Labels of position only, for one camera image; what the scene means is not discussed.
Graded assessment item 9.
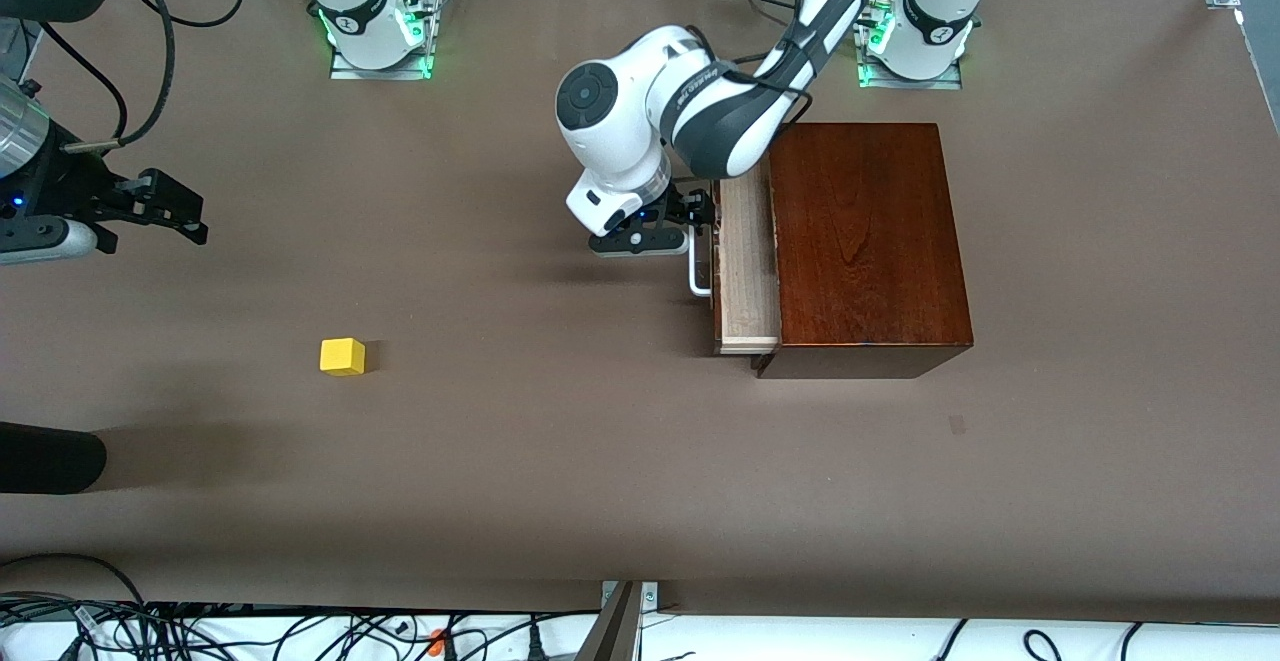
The white drawer handle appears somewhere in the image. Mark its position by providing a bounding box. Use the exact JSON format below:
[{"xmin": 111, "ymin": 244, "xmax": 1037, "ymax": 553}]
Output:
[{"xmin": 688, "ymin": 229, "xmax": 714, "ymax": 298}]

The light wood drawer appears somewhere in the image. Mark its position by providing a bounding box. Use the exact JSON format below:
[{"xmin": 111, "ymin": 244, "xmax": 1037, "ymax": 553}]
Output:
[{"xmin": 712, "ymin": 173, "xmax": 782, "ymax": 356}]

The yellow wooden cube block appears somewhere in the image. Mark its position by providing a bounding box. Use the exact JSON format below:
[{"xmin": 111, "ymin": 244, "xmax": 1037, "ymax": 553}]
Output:
[{"xmin": 320, "ymin": 338, "xmax": 367, "ymax": 377}]

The dark brown wooden cabinet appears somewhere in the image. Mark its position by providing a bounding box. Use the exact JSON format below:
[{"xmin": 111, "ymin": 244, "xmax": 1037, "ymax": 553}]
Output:
[{"xmin": 752, "ymin": 122, "xmax": 975, "ymax": 380}]

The black ribbed foam cylinder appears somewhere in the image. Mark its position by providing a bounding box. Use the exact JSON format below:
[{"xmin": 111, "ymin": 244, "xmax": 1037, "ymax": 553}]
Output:
[{"xmin": 0, "ymin": 421, "xmax": 108, "ymax": 495}]

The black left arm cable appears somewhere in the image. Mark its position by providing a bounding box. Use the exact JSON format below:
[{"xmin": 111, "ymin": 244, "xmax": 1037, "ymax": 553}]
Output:
[{"xmin": 690, "ymin": 26, "xmax": 813, "ymax": 128}]

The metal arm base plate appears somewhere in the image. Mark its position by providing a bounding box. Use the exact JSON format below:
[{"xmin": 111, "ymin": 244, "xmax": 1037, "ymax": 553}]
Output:
[
  {"xmin": 330, "ymin": 1, "xmax": 434, "ymax": 81},
  {"xmin": 857, "ymin": 1, "xmax": 964, "ymax": 91}
]

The black cable looping over table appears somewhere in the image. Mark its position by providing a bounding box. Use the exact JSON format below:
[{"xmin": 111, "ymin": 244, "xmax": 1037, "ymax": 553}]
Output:
[{"xmin": 0, "ymin": 552, "xmax": 151, "ymax": 610}]

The aluminium table bracket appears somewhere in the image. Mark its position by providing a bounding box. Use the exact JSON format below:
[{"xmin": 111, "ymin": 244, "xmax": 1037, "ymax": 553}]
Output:
[{"xmin": 575, "ymin": 581, "xmax": 661, "ymax": 661}]

